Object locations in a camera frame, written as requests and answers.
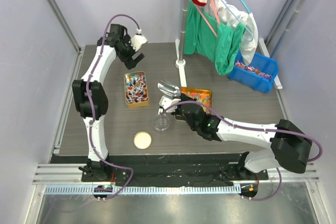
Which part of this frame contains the blue plastic bin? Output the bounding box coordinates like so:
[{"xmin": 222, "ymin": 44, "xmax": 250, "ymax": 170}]
[{"xmin": 228, "ymin": 51, "xmax": 279, "ymax": 93}]

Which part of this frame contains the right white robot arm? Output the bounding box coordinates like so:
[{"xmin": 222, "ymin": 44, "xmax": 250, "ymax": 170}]
[{"xmin": 166, "ymin": 98, "xmax": 312, "ymax": 179}]

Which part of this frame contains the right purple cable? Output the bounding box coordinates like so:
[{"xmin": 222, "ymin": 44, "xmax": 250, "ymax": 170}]
[{"xmin": 161, "ymin": 100, "xmax": 323, "ymax": 201}]

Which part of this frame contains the purple cable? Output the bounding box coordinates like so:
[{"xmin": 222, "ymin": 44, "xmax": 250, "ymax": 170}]
[
  {"xmin": 83, "ymin": 14, "xmax": 144, "ymax": 200},
  {"xmin": 161, "ymin": 100, "xmax": 323, "ymax": 201}
]

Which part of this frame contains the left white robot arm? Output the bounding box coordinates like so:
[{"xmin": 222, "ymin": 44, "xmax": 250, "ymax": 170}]
[{"xmin": 72, "ymin": 24, "xmax": 148, "ymax": 182}]

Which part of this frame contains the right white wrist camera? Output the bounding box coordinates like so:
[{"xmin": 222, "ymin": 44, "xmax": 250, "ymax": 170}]
[{"xmin": 158, "ymin": 95, "xmax": 180, "ymax": 114}]

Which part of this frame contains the white cloth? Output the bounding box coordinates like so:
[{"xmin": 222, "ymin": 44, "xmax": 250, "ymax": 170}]
[{"xmin": 206, "ymin": 0, "xmax": 259, "ymax": 65}]

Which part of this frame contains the round wooden jar lid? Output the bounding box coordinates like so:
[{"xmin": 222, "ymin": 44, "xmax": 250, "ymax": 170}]
[{"xmin": 133, "ymin": 132, "xmax": 152, "ymax": 150}]

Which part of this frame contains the clear glass jar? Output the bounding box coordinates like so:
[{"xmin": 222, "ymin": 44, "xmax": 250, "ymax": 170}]
[{"xmin": 153, "ymin": 113, "xmax": 170, "ymax": 133}]

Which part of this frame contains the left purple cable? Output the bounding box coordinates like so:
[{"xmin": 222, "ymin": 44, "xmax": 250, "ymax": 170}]
[{"xmin": 83, "ymin": 14, "xmax": 144, "ymax": 200}]

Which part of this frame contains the silver metal scoop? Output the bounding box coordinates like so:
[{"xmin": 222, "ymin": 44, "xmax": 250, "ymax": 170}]
[{"xmin": 157, "ymin": 80, "xmax": 181, "ymax": 97}]

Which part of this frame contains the white slotted cable duct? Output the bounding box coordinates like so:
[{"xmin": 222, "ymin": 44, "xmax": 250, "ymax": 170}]
[{"xmin": 45, "ymin": 184, "xmax": 241, "ymax": 196}]

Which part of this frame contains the white clothes rack stand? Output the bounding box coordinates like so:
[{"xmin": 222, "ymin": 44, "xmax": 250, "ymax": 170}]
[{"xmin": 175, "ymin": 0, "xmax": 283, "ymax": 90}]

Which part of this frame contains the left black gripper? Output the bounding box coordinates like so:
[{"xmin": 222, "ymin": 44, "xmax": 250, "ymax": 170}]
[{"xmin": 118, "ymin": 35, "xmax": 144, "ymax": 70}]

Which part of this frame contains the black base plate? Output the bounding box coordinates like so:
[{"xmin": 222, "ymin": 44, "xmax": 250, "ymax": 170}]
[{"xmin": 79, "ymin": 154, "xmax": 268, "ymax": 187}]

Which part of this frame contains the green cloth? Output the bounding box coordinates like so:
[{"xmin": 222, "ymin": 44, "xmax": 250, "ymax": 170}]
[{"xmin": 184, "ymin": 1, "xmax": 245, "ymax": 76}]

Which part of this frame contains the gold tin of gummy candies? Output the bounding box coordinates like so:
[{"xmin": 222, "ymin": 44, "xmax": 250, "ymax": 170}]
[{"xmin": 174, "ymin": 87, "xmax": 213, "ymax": 108}]

